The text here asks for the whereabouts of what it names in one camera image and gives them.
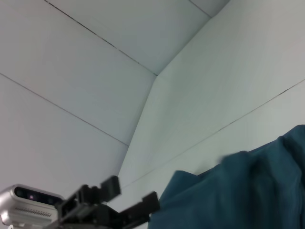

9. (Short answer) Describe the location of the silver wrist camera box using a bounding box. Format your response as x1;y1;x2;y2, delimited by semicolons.
0;183;65;227

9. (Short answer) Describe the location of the blue shirt with FREE print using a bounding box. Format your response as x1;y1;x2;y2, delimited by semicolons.
147;125;305;229

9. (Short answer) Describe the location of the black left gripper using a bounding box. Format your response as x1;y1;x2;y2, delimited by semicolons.
45;176;161;229

